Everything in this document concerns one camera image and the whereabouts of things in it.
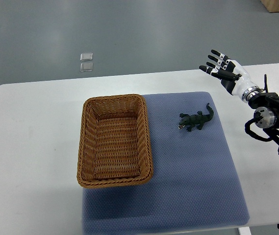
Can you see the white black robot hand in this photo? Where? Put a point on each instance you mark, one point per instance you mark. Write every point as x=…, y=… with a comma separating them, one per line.
x=234, y=78

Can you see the dark green toy crocodile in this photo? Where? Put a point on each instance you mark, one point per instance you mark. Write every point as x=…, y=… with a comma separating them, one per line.
x=196, y=120

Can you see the brown wicker basket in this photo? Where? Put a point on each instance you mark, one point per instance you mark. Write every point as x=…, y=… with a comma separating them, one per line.
x=115, y=146

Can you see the blue textured mat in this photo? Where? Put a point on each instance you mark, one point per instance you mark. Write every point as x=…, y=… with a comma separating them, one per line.
x=194, y=185

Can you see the upper clear floor plate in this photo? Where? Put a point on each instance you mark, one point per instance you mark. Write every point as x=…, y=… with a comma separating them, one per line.
x=86, y=56

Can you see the white table leg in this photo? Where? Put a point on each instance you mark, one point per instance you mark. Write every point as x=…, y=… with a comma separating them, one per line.
x=244, y=231

